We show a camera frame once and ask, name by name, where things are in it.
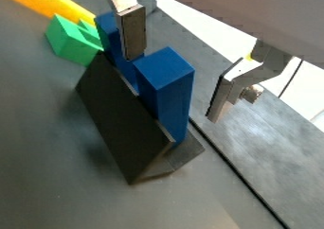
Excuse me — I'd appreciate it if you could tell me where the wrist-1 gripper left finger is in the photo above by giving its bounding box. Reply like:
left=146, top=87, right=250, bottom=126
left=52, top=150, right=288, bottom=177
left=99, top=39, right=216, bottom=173
left=108, top=0, right=147, bottom=61

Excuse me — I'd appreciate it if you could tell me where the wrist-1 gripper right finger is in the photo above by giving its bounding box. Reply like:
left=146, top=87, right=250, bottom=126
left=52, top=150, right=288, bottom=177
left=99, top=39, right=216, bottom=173
left=206, top=40, right=292, bottom=122

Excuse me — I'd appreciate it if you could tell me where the blue U-shaped block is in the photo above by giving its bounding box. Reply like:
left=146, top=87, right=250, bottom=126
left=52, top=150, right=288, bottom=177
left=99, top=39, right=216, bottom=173
left=94, top=12, right=195, bottom=144

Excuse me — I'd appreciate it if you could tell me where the black angled fixture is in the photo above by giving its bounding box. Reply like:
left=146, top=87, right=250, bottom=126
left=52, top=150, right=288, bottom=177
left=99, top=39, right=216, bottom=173
left=76, top=52, right=204, bottom=185

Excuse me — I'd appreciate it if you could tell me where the yellow long block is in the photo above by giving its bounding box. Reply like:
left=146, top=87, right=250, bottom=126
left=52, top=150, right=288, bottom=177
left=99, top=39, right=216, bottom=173
left=12, top=0, right=95, bottom=26

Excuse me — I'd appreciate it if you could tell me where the green zigzag block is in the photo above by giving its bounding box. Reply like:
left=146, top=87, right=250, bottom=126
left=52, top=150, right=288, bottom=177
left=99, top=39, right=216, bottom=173
left=46, top=14, right=104, bottom=66

